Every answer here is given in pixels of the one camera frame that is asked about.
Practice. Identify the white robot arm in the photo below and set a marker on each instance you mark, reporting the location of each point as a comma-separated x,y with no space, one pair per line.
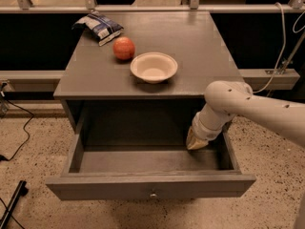
268,137

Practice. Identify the blue white chip bag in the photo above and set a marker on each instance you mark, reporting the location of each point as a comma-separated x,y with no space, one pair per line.
101,26

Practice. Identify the grey wooden drawer cabinet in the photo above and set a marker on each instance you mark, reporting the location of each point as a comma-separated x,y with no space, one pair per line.
94,77

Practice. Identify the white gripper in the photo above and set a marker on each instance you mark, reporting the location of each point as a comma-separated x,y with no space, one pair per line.
203,131

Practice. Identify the white paper bowl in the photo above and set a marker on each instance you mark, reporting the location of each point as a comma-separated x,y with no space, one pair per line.
154,67

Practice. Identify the red apple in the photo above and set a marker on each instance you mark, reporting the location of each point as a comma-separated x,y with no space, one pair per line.
123,48

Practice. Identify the grey top drawer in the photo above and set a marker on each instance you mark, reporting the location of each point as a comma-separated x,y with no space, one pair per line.
126,153

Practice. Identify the black metal bar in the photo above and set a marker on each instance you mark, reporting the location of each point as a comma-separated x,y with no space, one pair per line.
20,191

